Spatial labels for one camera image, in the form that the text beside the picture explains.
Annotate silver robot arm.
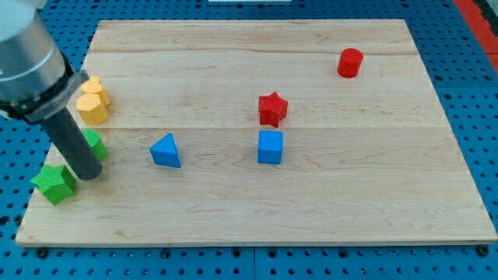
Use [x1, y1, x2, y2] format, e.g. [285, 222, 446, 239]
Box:
[1, 0, 89, 124]

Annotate wooden board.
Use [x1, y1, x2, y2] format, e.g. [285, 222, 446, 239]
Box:
[16, 19, 497, 247]

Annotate blue cube block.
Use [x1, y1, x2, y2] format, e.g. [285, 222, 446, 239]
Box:
[257, 130, 284, 164]

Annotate red star block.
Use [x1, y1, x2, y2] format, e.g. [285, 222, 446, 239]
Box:
[258, 92, 289, 128]

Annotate blue triangle block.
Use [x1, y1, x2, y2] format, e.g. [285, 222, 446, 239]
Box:
[149, 132, 181, 168]

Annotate red cylinder block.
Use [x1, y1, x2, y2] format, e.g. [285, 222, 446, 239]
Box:
[337, 48, 363, 79]

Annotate green cylinder block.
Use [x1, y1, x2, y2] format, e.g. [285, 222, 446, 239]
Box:
[82, 129, 107, 161]

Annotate yellow hexagon block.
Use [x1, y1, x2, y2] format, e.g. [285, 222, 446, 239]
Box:
[76, 93, 108, 125]

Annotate yellow heart block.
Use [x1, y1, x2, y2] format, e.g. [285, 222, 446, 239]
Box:
[80, 76, 110, 107]

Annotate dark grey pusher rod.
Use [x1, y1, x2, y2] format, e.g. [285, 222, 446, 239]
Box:
[40, 108, 102, 180]

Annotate green star block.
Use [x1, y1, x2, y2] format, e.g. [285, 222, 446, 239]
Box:
[30, 164, 75, 205]

